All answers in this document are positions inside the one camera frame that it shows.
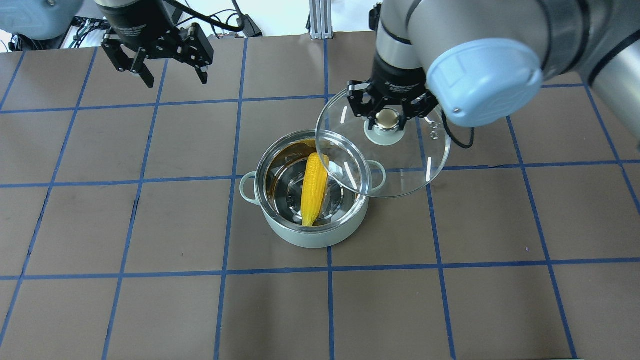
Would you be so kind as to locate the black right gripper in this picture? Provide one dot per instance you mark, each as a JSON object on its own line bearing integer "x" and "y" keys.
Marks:
{"x": 398, "y": 76}

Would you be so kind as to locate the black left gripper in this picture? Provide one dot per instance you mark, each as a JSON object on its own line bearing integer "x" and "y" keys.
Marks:
{"x": 136, "y": 21}

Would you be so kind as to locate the glass pot lid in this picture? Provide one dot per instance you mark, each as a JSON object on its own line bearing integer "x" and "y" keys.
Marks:
{"x": 412, "y": 158}

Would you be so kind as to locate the yellow corn cob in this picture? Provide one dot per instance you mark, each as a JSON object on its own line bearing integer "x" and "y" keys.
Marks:
{"x": 314, "y": 185}

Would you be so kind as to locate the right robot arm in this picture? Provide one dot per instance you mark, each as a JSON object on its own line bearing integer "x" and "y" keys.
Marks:
{"x": 481, "y": 60}

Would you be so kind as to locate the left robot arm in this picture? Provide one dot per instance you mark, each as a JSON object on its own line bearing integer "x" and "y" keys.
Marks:
{"x": 40, "y": 20}

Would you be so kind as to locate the pale green cooking pot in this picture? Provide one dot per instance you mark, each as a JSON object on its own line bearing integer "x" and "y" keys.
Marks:
{"x": 276, "y": 187}

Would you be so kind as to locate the aluminium frame post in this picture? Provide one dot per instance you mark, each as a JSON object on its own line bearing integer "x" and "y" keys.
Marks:
{"x": 320, "y": 20}

